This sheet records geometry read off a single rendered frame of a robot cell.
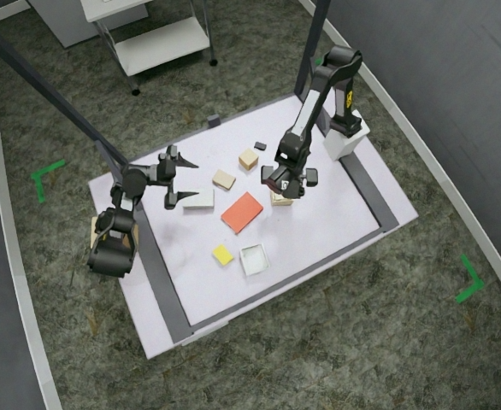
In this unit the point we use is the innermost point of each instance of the yellow block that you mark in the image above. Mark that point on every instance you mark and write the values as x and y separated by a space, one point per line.
222 254

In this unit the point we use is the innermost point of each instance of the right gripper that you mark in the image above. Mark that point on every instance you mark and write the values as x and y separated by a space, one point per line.
171 199

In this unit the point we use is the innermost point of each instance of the red flat rectangular slab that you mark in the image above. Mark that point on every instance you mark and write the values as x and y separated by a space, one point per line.
242 212

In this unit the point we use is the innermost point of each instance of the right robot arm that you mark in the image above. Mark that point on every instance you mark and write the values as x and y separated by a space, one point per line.
111 257

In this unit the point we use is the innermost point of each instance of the grey open bin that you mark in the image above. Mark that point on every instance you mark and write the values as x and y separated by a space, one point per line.
254 258

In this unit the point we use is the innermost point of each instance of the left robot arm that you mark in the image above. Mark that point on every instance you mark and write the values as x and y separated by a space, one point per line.
298 138

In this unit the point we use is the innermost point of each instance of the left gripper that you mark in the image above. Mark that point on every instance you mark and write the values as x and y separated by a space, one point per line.
311 176

